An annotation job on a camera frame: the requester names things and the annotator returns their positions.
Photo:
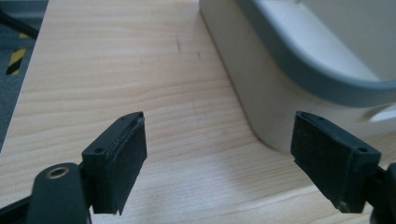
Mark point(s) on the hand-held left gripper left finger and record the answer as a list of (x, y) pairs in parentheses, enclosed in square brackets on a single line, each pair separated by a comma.
[(116, 168)]

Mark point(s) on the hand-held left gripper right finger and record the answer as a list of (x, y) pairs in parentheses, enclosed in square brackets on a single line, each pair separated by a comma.
[(330, 158)]

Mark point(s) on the yellow black hazard tape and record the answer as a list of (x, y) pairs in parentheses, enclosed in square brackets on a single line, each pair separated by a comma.
[(16, 61)]

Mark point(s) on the white plastic bin grey rim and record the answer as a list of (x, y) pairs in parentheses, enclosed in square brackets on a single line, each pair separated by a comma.
[(289, 71)]

